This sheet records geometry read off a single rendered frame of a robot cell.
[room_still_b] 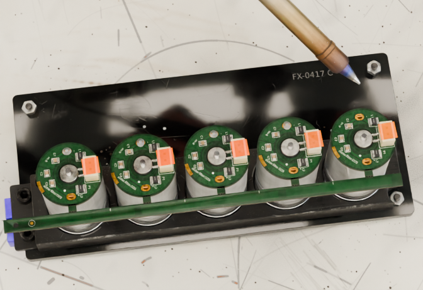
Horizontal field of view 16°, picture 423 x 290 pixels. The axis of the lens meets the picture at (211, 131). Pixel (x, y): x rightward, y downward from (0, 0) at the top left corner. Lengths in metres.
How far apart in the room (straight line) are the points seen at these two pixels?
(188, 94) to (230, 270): 0.08
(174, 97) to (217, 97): 0.02
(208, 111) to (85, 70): 0.06
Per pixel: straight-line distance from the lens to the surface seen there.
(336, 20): 0.64
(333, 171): 0.57
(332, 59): 0.53
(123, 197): 0.56
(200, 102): 0.61
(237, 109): 0.61
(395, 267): 0.61
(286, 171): 0.55
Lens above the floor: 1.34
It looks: 71 degrees down
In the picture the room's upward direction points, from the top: straight up
